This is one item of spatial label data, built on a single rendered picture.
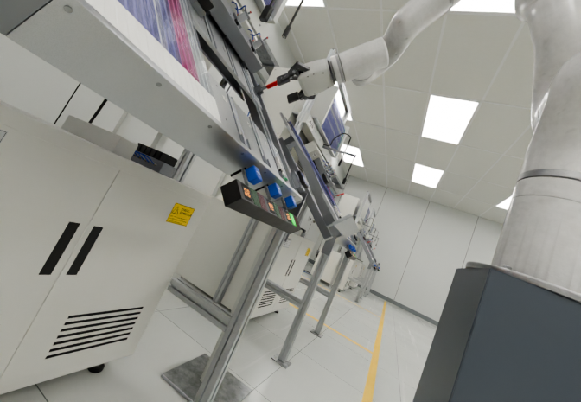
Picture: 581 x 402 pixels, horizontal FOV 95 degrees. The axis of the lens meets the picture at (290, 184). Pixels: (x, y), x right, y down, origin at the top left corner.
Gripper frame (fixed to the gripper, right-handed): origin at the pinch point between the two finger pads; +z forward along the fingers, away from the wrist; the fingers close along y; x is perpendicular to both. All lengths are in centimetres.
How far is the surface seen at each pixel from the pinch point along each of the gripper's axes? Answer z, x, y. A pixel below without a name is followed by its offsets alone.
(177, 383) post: 60, 82, -21
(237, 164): 6.6, 35.3, 24.6
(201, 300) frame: 42, 58, -10
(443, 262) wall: -156, 50, -749
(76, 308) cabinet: 57, 55, 17
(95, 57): 6, 35, 53
